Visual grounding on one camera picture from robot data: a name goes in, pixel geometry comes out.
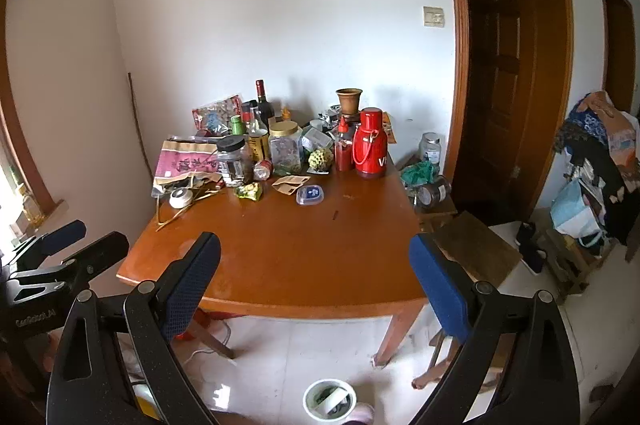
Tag yellow green snack wrapper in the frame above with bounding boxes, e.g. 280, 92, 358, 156
234, 182, 262, 202

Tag blue label plastic lid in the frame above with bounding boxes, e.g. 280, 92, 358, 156
296, 184, 324, 206

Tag brown paper packet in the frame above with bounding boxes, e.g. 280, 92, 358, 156
271, 176, 310, 196

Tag white trash bin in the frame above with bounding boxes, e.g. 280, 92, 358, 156
302, 379, 357, 424

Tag wooden stool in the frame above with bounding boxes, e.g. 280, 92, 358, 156
411, 211, 520, 390

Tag low wooden side table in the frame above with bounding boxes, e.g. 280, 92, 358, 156
413, 197, 458, 233

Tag small white round device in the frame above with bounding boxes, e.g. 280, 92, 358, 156
169, 188, 194, 210

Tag black shoes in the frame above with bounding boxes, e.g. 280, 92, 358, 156
515, 223, 547, 275

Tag lying metal lid jar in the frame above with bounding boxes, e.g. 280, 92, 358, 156
416, 179, 451, 208

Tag pink paper gift bag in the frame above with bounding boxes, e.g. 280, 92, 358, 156
151, 136, 220, 198

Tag green cloth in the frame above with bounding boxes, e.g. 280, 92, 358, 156
400, 160, 439, 188

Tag black lid glass jar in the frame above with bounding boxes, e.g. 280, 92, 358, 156
216, 134, 253, 188

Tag wooden dining table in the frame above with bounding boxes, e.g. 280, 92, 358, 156
117, 166, 426, 367

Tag small red can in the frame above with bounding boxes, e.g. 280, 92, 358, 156
253, 159, 273, 181

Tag right pink slipper foot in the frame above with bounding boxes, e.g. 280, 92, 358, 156
343, 403, 375, 425

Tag glass jar on side table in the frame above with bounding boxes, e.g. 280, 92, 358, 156
419, 132, 442, 166

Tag red thermos flask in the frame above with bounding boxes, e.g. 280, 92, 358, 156
352, 107, 387, 179

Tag gold lid plastic jar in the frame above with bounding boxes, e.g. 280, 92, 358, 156
269, 120, 303, 176

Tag red sauce bottle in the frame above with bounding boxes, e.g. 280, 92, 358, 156
334, 116, 355, 172

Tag yellow green pinecone ornament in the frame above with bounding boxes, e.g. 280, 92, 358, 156
308, 148, 333, 174

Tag dark wine bottle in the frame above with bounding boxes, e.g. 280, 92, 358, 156
256, 79, 276, 126

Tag clothes rack pile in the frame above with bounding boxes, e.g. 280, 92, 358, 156
553, 90, 639, 245

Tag brown clay vase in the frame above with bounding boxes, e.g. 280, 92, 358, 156
336, 88, 362, 116

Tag dark wooden door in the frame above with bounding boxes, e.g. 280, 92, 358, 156
452, 0, 573, 226

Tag wall light switch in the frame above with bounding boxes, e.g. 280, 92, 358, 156
423, 7, 446, 28

